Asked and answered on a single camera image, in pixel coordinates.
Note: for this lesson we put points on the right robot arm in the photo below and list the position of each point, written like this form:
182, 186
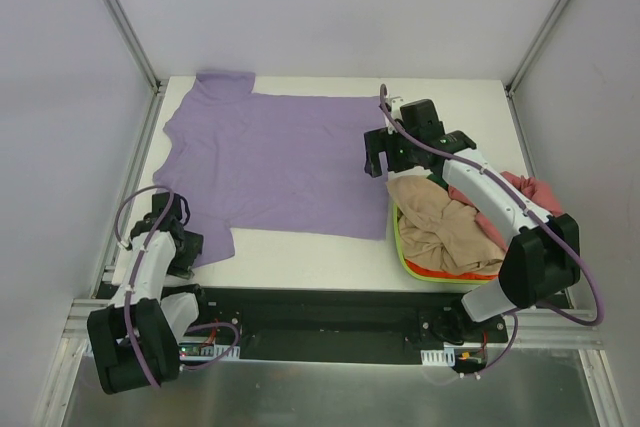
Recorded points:
542, 256

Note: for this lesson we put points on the purple t shirt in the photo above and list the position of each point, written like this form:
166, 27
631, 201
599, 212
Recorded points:
272, 162

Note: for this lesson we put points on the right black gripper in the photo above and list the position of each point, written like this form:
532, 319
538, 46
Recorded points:
379, 148

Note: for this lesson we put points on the right white cable duct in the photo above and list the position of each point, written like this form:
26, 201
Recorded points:
444, 357

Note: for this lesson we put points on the left white cable duct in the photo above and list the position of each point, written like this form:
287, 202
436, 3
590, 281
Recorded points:
195, 352

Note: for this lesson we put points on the green plastic basket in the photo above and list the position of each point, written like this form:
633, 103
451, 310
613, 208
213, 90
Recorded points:
454, 251

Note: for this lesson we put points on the pink t shirt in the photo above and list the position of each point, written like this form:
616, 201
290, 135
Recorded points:
499, 216

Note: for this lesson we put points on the orange t shirt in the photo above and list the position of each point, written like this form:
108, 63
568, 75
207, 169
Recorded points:
441, 276

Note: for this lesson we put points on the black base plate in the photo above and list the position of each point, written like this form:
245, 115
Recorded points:
365, 327

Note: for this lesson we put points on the white cable duct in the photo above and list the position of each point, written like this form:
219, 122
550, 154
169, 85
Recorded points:
444, 357
195, 352

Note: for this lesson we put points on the beige t shirt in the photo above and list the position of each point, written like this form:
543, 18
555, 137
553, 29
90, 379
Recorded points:
420, 199

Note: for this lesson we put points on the right aluminium frame post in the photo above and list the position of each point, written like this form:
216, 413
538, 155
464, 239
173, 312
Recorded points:
541, 37

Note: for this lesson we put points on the aluminium front rail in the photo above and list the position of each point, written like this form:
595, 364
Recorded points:
538, 328

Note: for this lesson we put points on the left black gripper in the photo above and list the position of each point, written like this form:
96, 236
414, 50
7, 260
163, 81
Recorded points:
187, 254

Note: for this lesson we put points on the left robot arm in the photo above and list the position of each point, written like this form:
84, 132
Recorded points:
135, 338

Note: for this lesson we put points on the left aluminium frame post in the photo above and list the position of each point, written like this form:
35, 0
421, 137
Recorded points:
133, 44

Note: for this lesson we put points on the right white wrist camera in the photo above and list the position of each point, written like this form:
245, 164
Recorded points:
394, 102

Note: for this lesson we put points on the aluminium frame post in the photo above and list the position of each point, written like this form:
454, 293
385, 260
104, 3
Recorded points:
541, 37
133, 44

